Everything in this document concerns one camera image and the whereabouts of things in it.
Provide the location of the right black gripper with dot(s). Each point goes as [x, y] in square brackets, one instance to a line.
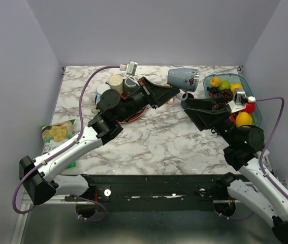
[203, 118]

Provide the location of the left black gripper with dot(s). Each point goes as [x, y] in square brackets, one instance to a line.
[155, 95]

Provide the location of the dark blue mug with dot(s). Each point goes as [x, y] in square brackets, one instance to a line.
[188, 96]

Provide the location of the pink mug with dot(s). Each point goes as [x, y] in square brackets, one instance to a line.
[171, 101]

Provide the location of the grey blue patterned mug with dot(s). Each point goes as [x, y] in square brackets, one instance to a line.
[185, 79]

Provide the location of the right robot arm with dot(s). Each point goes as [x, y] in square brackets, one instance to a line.
[244, 153]

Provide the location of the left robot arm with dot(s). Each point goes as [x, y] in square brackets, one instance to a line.
[42, 175]

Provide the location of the dark grey mug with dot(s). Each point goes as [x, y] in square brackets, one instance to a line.
[129, 86]

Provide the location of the cream mug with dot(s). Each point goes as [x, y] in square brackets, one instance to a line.
[116, 82]

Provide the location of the light blue mug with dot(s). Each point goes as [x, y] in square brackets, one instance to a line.
[100, 89]

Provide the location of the light green mug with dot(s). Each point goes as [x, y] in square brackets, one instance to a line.
[95, 110]

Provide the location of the round red tray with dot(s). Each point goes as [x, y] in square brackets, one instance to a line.
[131, 118]

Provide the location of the dark grape bunch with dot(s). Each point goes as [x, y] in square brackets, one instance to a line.
[215, 92]

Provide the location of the orange fruit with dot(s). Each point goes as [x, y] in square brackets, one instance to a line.
[215, 82]

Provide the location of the green lime fruit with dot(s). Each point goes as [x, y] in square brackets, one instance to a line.
[224, 85]

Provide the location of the yellow lemon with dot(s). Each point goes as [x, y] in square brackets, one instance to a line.
[234, 86]

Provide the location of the yellow fruit lower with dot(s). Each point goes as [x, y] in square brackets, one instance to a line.
[243, 119]

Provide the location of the teal plastic fruit bin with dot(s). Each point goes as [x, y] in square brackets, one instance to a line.
[235, 79]

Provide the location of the red apple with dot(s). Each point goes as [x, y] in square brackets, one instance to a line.
[250, 108]

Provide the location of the white box with knob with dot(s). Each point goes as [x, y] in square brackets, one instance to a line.
[265, 155]

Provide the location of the cassava chips bag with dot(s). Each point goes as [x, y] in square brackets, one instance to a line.
[56, 134]

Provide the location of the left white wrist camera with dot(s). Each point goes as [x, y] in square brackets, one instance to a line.
[131, 68]

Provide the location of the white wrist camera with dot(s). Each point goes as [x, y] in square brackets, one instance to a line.
[131, 68]
[239, 101]

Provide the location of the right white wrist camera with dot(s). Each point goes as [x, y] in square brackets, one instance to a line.
[239, 101]

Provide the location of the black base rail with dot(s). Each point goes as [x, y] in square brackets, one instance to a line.
[121, 193]

